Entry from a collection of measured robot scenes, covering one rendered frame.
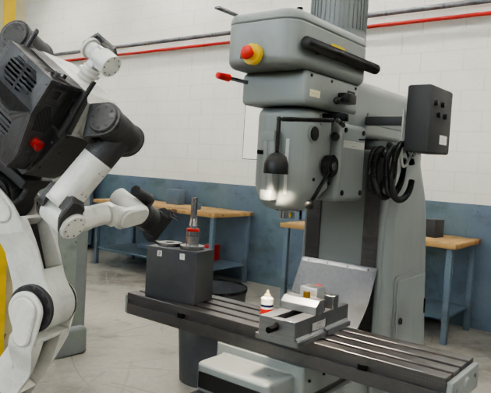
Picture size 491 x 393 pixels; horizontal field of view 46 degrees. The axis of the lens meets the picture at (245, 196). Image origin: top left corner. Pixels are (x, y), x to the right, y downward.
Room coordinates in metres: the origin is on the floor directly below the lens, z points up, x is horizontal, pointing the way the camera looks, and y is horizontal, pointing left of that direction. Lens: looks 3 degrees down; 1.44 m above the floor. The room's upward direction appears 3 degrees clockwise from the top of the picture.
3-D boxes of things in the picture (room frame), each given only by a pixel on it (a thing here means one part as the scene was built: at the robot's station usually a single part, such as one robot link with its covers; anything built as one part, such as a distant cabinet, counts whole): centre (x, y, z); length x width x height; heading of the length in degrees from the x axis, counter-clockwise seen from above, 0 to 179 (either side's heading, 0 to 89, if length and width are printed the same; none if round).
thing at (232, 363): (1.84, -0.14, 0.80); 0.50 x 0.35 x 0.12; 142
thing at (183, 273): (2.09, 0.23, 1.04); 0.22 x 0.12 x 0.20; 61
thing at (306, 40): (1.78, -0.28, 1.79); 0.45 x 0.04 x 0.04; 142
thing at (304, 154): (1.85, -0.14, 1.47); 0.21 x 0.19 x 0.32; 52
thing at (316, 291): (1.78, -0.23, 1.05); 0.06 x 0.05 x 0.06; 55
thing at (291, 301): (1.73, -0.19, 1.03); 0.12 x 0.06 x 0.04; 55
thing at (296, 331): (1.75, -0.21, 1.00); 0.35 x 0.15 x 0.11; 145
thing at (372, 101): (2.24, -0.44, 1.66); 0.80 x 0.23 x 0.20; 142
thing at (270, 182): (1.76, -0.07, 1.45); 0.04 x 0.04 x 0.21; 52
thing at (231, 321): (1.85, -0.12, 0.90); 1.24 x 0.23 x 0.08; 52
